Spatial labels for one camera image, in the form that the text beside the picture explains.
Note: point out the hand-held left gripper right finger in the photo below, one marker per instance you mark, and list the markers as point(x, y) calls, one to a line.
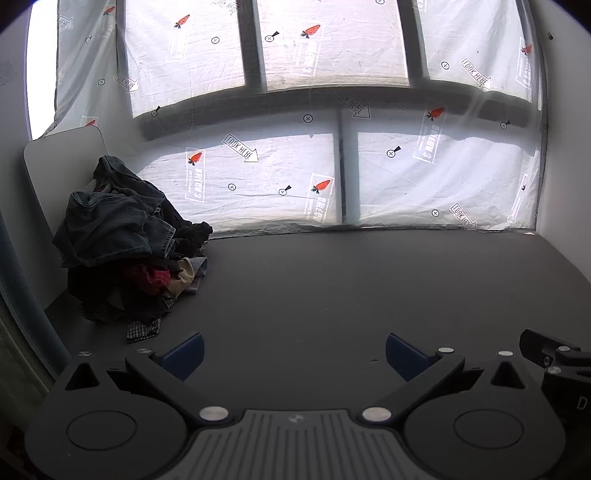
point(406, 357)

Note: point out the dark navy cloth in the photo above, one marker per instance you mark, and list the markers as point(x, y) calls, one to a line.
point(106, 300)

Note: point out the white printed window sheet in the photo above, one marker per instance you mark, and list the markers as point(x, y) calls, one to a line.
point(286, 161)

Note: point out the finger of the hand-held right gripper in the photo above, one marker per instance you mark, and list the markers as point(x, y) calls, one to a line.
point(538, 346)

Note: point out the black garment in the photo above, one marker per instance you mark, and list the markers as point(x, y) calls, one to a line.
point(189, 233)

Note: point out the small-checked plaid cloth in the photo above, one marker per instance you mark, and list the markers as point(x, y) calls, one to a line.
point(141, 330)

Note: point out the blue denim jeans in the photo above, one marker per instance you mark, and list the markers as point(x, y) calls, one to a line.
point(111, 226)

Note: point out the beige garment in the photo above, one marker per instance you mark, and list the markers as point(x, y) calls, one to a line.
point(182, 277)

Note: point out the red checked cloth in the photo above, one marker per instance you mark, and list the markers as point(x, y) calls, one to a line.
point(152, 279)

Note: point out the light blue garment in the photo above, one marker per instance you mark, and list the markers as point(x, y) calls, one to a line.
point(199, 272)

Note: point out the grey-blue denim garment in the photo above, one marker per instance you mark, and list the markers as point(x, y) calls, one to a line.
point(113, 170)

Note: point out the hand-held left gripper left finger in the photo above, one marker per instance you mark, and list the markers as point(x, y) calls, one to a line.
point(184, 357)

